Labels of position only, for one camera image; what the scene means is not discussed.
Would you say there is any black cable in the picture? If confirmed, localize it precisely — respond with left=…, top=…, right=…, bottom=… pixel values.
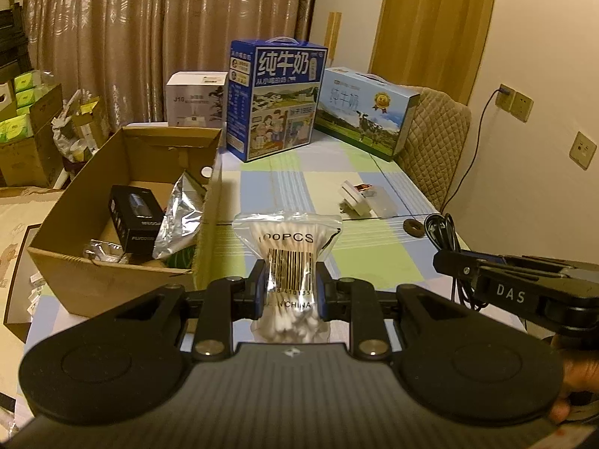
left=423, top=213, right=490, bottom=313

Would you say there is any clear crinkled plastic packaging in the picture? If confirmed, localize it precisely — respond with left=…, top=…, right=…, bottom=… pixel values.
left=84, top=239, right=128, bottom=263

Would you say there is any dark charger cable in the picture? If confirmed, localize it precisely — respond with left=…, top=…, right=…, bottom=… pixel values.
left=442, top=89, right=504, bottom=211

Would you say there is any white plastic bag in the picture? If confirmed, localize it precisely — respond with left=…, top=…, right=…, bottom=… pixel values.
left=51, top=89, right=94, bottom=160

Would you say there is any beige wall socket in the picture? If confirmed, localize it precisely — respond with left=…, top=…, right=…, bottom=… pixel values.
left=569, top=132, right=597, bottom=170
left=496, top=85, right=516, bottom=112
left=512, top=92, right=534, bottom=123

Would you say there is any dark blue milk carton box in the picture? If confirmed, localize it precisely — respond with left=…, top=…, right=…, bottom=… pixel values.
left=226, top=37, right=327, bottom=163

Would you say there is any wooden slat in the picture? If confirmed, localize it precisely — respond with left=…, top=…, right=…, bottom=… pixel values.
left=326, top=12, right=342, bottom=68

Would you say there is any beige patterned curtain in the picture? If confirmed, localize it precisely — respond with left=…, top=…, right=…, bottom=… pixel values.
left=23, top=0, right=323, bottom=127

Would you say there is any cotton swab bag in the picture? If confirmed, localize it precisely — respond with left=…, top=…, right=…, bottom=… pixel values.
left=232, top=212, right=342, bottom=342

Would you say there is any black product box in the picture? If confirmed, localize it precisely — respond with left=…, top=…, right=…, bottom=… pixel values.
left=109, top=186, right=164, bottom=253

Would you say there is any white appliance box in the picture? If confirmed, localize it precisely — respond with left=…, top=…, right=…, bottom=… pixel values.
left=165, top=71, right=230, bottom=128

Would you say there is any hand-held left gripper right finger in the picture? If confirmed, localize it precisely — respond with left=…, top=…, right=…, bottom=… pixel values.
left=314, top=262, right=469, bottom=362

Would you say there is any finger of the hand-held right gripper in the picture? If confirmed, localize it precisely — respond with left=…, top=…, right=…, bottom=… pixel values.
left=433, top=249, right=487, bottom=287
left=461, top=251, right=599, bottom=273

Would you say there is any small yellow carton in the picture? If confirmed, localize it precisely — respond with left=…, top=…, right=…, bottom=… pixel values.
left=77, top=97, right=108, bottom=151

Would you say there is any brown cardboard box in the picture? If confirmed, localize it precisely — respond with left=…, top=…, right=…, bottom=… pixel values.
left=27, top=126, right=223, bottom=316

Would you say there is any checkered tablecloth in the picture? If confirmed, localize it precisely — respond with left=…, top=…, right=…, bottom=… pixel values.
left=25, top=140, right=525, bottom=356

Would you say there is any person's right hand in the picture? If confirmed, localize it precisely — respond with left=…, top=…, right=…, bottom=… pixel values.
left=547, top=350, right=599, bottom=426

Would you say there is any light blue milk carton box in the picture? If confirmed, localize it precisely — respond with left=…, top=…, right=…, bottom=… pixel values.
left=313, top=66, right=420, bottom=162

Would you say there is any silver foil bag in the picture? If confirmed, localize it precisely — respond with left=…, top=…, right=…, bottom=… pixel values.
left=152, top=171, right=207, bottom=267

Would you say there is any black metal rack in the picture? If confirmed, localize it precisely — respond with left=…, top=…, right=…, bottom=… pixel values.
left=0, top=0, right=30, bottom=73

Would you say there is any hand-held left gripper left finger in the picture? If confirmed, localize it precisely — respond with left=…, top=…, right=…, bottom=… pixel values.
left=112, top=258, right=268, bottom=362

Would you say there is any quilted beige chair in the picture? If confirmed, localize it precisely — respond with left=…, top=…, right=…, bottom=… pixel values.
left=398, top=86, right=472, bottom=211

